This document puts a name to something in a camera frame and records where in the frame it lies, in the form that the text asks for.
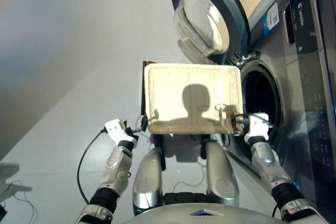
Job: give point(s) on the black power adapter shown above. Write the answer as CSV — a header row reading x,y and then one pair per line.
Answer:
x,y
2,209

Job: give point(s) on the pale woven laundry basket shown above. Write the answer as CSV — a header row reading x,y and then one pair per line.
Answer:
x,y
170,90

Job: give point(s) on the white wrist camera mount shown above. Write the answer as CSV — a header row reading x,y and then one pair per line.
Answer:
x,y
115,129
258,129

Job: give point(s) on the grey washing machine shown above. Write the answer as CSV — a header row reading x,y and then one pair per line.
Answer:
x,y
288,77

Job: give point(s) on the blue white barcode sticker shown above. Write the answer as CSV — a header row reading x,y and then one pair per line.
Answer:
x,y
271,19

